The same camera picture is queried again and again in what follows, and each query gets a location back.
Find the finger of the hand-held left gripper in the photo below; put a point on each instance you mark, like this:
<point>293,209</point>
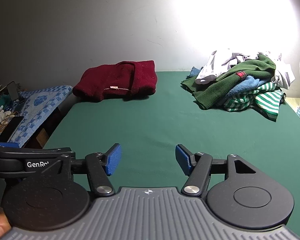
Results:
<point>5,144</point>

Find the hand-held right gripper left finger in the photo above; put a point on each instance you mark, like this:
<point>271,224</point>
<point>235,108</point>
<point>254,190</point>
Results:
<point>112,160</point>

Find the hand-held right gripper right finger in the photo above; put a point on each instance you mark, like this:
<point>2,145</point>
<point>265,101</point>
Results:
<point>183,160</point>

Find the white polo shirt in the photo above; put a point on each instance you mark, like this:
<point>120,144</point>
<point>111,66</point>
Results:
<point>215,65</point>

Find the person's left hand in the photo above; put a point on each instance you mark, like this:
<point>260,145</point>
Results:
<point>0,226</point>

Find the black phone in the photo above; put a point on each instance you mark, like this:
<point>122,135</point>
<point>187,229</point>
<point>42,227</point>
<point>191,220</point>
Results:
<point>11,128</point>

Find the blue patterned cloth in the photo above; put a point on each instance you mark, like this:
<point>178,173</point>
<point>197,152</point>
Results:
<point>37,105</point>

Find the small dark phone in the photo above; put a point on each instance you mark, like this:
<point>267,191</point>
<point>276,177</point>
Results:
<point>13,90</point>

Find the maroon knit sweater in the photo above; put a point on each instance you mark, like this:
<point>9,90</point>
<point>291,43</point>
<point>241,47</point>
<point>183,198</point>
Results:
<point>115,80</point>

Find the green fleece sweater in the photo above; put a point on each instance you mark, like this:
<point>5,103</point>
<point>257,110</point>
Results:
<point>230,82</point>

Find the blue knit sweater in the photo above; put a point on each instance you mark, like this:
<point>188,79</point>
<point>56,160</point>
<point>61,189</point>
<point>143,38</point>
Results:
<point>245,83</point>

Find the green white striped shirt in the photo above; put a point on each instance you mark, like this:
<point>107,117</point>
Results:
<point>262,100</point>

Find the pale yellow printed cover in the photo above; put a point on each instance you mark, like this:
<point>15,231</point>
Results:
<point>293,101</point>

